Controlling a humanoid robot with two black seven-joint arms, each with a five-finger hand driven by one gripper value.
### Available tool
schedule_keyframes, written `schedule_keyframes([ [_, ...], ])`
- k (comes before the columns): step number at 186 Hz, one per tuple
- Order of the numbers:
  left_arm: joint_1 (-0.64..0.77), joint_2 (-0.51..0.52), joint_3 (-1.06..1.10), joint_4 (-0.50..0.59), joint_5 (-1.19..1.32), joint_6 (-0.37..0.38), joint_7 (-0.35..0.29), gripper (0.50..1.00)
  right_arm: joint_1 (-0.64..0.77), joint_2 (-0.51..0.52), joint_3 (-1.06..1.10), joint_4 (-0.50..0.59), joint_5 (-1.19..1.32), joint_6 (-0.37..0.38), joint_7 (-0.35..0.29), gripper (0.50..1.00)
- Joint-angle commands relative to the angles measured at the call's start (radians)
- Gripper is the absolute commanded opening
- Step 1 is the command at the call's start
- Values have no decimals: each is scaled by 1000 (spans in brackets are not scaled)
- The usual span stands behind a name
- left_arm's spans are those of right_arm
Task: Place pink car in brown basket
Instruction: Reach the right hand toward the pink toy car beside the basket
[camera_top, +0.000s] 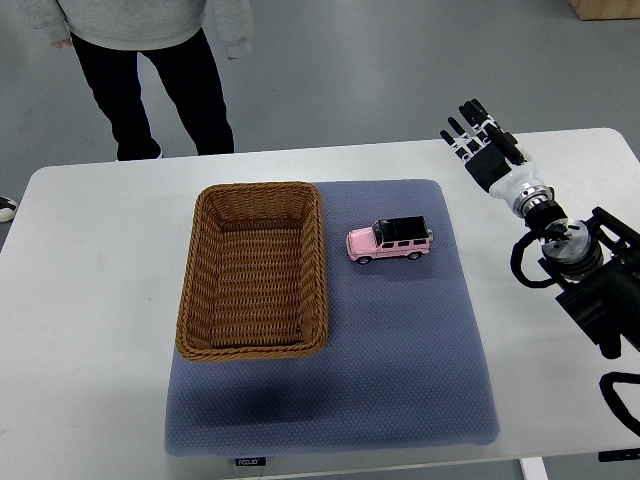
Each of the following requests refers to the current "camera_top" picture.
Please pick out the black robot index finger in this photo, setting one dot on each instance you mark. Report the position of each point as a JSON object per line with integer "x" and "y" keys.
{"x": 485, "y": 117}

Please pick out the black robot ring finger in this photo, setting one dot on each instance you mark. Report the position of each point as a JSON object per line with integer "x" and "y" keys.
{"x": 469, "y": 141}

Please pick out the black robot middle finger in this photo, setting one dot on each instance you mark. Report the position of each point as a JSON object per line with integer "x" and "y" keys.
{"x": 471, "y": 115}

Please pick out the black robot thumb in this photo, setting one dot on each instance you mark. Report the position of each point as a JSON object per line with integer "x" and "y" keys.
{"x": 506, "y": 143}

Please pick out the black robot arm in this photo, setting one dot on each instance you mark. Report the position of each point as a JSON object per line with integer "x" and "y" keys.
{"x": 595, "y": 262}

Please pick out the wooden box corner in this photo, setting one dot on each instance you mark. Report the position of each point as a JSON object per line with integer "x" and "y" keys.
{"x": 596, "y": 10}

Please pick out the white shoe at left edge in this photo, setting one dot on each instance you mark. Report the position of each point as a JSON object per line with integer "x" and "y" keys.
{"x": 8, "y": 208}

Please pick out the blue-grey cushion mat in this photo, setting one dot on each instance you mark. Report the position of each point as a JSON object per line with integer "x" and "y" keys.
{"x": 403, "y": 365}

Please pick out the brown wicker basket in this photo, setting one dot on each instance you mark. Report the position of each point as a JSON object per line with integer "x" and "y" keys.
{"x": 255, "y": 283}

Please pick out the pink toy car black roof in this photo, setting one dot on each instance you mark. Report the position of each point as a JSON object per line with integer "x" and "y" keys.
{"x": 405, "y": 237}

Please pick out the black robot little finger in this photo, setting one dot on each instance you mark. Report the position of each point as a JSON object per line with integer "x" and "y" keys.
{"x": 460, "y": 151}

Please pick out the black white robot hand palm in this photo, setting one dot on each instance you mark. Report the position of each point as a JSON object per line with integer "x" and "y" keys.
{"x": 517, "y": 185}

